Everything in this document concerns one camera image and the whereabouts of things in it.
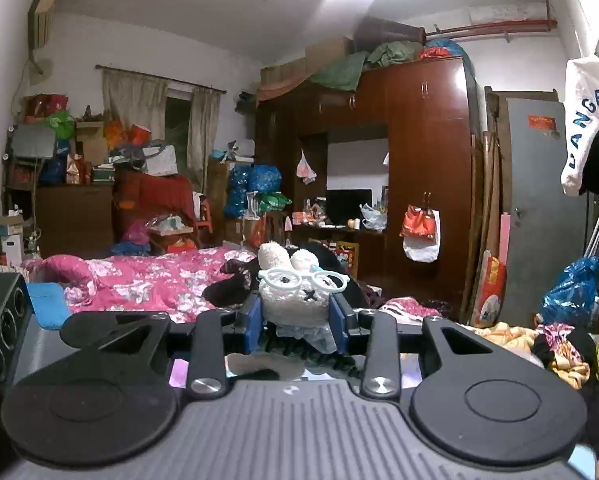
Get orange white hanging bag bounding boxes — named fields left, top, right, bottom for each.
left=400, top=205, right=441, bottom=263

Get brown wooden wardrobe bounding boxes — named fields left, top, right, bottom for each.
left=256, top=56, right=479, bottom=313

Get white plush bunny toy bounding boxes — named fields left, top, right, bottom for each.
left=226, top=242, right=350, bottom=380

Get grey metal door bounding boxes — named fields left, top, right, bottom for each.
left=502, top=99, right=586, bottom=325

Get white black hanging jacket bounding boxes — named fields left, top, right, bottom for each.
left=561, top=55, right=599, bottom=196

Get pink floral blanket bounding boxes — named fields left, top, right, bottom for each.
left=24, top=247, right=256, bottom=323

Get blue plastic garbage bag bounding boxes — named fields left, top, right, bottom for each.
left=539, top=256, right=599, bottom=328

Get beige window curtains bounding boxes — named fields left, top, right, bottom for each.
left=102, top=68, right=222, bottom=192

